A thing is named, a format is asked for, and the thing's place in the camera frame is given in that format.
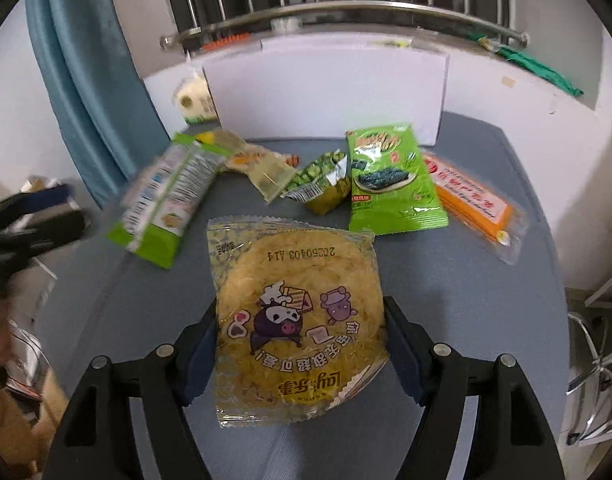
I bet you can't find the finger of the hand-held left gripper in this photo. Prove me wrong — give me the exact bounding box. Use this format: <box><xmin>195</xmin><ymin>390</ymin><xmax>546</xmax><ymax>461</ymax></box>
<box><xmin>0</xmin><ymin>210</ymin><xmax>92</xmax><ymax>261</ymax></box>
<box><xmin>0</xmin><ymin>185</ymin><xmax>72</xmax><ymax>228</ymax></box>

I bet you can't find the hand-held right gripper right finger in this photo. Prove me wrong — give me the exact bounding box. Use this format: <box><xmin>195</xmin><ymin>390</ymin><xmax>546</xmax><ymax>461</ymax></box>
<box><xmin>383</xmin><ymin>296</ymin><xmax>572</xmax><ymax>480</ymax></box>

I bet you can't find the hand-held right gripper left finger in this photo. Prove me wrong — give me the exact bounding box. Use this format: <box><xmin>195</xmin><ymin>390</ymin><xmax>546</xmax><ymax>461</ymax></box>
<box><xmin>43</xmin><ymin>305</ymin><xmax>222</xmax><ymax>480</ymax></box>

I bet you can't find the round yellow chip packet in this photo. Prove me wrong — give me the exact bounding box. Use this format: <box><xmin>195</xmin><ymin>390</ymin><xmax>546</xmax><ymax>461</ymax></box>
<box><xmin>207</xmin><ymin>215</ymin><xmax>391</xmax><ymax>428</ymax></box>

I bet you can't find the long green white packet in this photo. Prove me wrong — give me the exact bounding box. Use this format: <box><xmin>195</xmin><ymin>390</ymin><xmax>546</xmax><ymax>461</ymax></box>
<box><xmin>107</xmin><ymin>132</ymin><xmax>232</xmax><ymax>269</ymax></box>

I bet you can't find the orange clear-wrapped snack packet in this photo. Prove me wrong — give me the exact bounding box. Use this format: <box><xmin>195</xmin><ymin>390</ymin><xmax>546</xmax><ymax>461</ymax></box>
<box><xmin>421</xmin><ymin>152</ymin><xmax>529</xmax><ymax>266</ymax></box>

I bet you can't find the green seaweed snack packet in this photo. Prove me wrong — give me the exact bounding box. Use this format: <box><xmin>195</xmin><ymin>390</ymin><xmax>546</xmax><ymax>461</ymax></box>
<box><xmin>346</xmin><ymin>122</ymin><xmax>449</xmax><ymax>235</ymax></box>

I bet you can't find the small green pea packet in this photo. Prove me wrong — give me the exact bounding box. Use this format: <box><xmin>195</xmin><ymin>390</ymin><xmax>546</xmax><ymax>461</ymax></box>
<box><xmin>284</xmin><ymin>151</ymin><xmax>352</xmax><ymax>216</ymax></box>

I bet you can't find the clear yellow snack packet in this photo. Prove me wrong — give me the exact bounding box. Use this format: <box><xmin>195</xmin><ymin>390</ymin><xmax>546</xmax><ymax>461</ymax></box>
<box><xmin>196</xmin><ymin>130</ymin><xmax>299</xmax><ymax>204</ymax></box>

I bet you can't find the white cardboard box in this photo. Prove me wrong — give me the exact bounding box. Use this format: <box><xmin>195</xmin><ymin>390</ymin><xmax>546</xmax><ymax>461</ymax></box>
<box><xmin>202</xmin><ymin>32</ymin><xmax>451</xmax><ymax>146</ymax></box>

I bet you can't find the blue curtain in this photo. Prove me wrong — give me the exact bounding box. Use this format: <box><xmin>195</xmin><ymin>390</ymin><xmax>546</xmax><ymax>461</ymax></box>
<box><xmin>25</xmin><ymin>0</ymin><xmax>172</xmax><ymax>211</ymax></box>

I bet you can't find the yellow tissue pack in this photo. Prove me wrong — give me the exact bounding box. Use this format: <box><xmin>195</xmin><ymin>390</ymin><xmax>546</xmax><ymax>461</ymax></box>
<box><xmin>172</xmin><ymin>74</ymin><xmax>218</xmax><ymax>125</ymax></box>

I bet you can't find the white chair with chrome base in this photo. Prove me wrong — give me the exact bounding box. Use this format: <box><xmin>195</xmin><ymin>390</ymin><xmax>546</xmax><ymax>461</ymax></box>
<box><xmin>566</xmin><ymin>255</ymin><xmax>612</xmax><ymax>443</ymax></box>

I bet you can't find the orange pen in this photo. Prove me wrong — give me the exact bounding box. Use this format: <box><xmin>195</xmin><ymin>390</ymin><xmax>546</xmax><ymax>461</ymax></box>
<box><xmin>202</xmin><ymin>32</ymin><xmax>251</xmax><ymax>52</ymax></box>

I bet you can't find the dark green packet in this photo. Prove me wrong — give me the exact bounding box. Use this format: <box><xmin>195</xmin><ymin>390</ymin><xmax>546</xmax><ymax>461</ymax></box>
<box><xmin>496</xmin><ymin>45</ymin><xmax>584</xmax><ymax>97</ymax></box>

